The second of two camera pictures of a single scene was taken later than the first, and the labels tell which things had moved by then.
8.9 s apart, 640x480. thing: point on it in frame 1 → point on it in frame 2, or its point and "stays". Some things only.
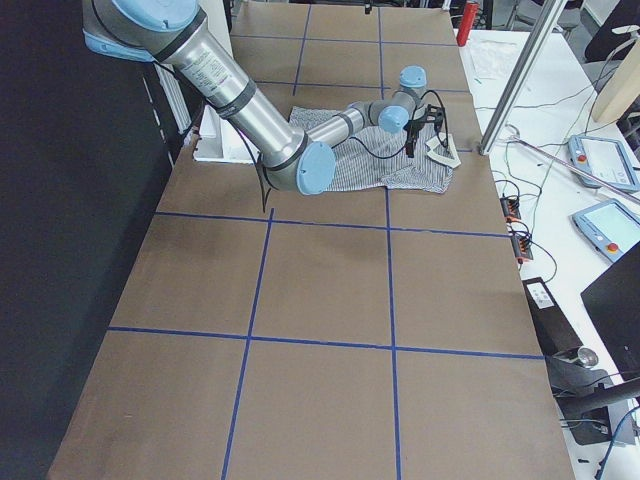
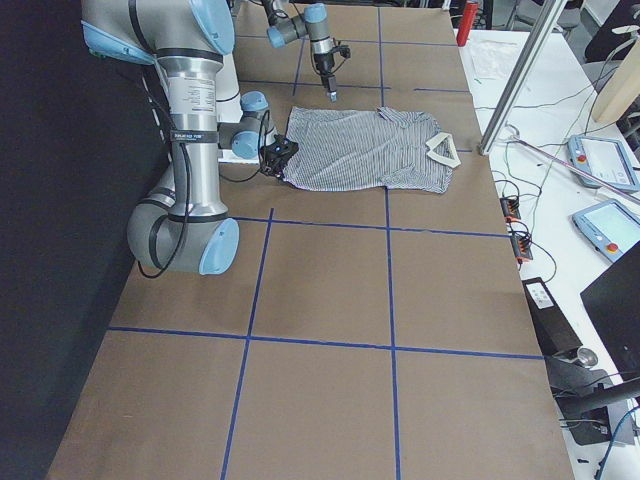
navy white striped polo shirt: x=420 y=159 stays
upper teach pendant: x=606 y=158 stays
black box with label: x=554 y=332 stays
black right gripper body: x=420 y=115 → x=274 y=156
